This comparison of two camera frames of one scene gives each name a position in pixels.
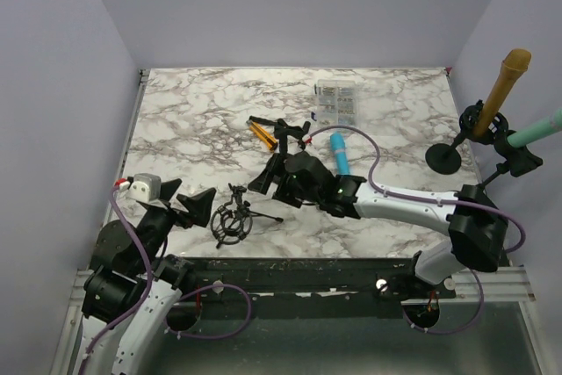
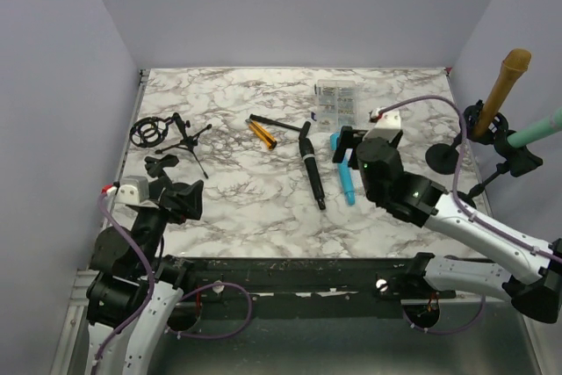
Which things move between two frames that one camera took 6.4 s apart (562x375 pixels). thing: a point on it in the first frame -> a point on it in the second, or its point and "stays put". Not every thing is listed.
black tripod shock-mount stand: (233, 221) -> (148, 132)
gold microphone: (515, 62) stays put
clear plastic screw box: (337, 103) stays put
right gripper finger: (262, 182) -> (353, 160)
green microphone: (539, 129) stays put
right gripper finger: (274, 167) -> (342, 144)
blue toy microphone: (338, 145) stays put
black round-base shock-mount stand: (442, 159) stays put
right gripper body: (288, 191) -> (356, 136)
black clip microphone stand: (283, 130) -> (154, 166)
